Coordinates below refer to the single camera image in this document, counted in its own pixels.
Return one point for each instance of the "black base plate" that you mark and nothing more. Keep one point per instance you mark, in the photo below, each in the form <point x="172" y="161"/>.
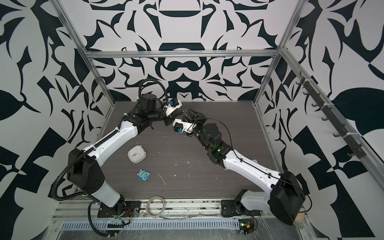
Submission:
<point x="233" y="208"/>
<point x="126" y="209"/>

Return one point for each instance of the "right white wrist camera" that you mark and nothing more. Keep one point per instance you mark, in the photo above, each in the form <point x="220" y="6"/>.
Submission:
<point x="183" y="128"/>

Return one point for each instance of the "white square clock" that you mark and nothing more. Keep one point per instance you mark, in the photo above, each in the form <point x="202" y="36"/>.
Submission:
<point x="137" y="154"/>

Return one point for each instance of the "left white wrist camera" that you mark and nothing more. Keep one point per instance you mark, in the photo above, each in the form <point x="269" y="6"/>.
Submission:
<point x="172" y="106"/>

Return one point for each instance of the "black hook rail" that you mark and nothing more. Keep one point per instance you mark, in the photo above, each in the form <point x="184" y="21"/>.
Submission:
<point x="333" y="115"/>

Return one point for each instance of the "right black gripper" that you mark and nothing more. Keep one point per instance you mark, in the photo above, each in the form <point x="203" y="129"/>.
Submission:
<point x="202" y="118"/>

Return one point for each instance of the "green circuit board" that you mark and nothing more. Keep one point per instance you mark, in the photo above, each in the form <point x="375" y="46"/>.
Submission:
<point x="248" y="227"/>

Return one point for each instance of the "blue owl eraser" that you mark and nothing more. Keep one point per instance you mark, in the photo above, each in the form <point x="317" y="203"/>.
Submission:
<point x="143" y="175"/>

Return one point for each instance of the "clear tape roll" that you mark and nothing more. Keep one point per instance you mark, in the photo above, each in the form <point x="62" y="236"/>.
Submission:
<point x="155" y="207"/>

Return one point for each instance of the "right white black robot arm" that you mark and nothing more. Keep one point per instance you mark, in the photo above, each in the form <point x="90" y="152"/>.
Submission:
<point x="284" y="195"/>

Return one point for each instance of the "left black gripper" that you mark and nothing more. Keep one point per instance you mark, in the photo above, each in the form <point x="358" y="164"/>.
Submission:
<point x="169" y="119"/>

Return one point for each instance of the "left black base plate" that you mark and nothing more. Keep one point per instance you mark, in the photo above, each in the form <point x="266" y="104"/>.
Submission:
<point x="126" y="209"/>

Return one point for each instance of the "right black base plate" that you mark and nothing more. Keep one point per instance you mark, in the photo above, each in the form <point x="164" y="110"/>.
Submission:
<point x="233" y="208"/>

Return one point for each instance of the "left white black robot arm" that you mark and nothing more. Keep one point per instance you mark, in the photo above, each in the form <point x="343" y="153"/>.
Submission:
<point x="85" y="165"/>

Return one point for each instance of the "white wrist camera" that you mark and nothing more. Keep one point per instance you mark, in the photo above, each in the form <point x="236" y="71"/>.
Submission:
<point x="183" y="128"/>
<point x="172" y="106"/>

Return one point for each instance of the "white perforated cable duct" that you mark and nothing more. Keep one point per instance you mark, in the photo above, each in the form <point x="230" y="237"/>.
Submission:
<point x="186" y="224"/>

